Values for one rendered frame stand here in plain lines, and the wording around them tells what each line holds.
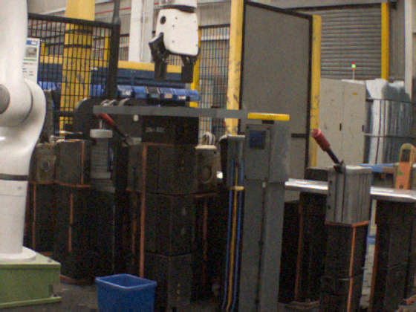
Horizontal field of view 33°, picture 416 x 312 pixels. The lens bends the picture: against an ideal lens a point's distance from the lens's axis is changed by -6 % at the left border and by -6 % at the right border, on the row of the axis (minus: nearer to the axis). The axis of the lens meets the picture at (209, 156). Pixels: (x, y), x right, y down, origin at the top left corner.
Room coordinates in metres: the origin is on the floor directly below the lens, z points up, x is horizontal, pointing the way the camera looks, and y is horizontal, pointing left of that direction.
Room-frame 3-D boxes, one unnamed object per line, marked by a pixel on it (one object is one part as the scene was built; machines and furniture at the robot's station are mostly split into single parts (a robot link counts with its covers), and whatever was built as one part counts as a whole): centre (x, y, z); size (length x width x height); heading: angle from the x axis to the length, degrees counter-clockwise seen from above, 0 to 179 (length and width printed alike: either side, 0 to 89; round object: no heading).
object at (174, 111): (1.60, 0.09, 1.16); 0.37 x 0.14 x 0.02; 50
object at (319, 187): (2.00, 0.03, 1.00); 1.38 x 0.22 x 0.02; 50
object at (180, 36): (1.60, 0.09, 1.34); 0.10 x 0.07 x 0.11; 143
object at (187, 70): (1.65, 0.05, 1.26); 0.03 x 0.03 x 0.07; 53
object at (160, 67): (1.55, 0.12, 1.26); 0.03 x 0.03 x 0.07; 53
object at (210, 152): (1.78, 0.03, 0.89); 0.13 x 0.11 x 0.38; 140
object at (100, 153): (1.91, 0.26, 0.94); 0.18 x 0.13 x 0.49; 50
